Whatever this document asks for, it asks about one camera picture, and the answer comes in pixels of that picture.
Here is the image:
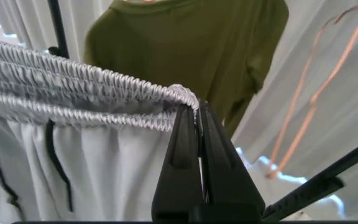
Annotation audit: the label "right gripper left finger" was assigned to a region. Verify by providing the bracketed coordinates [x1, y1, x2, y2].
[150, 104, 205, 222]

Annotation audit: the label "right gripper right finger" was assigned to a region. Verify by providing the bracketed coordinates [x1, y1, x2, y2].
[199, 101, 266, 222]

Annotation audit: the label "pale grey shorts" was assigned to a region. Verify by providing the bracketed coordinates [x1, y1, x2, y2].
[0, 35, 200, 222]

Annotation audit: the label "pink clothes hanger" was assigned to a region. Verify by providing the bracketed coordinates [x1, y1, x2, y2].
[265, 0, 358, 180]

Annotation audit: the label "green printed t-shirt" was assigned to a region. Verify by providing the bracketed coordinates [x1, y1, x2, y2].
[82, 0, 290, 139]

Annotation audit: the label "black clothes rack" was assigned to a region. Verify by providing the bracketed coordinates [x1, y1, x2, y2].
[47, 0, 358, 222]

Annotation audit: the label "white curtain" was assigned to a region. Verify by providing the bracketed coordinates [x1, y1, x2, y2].
[0, 0, 358, 218]

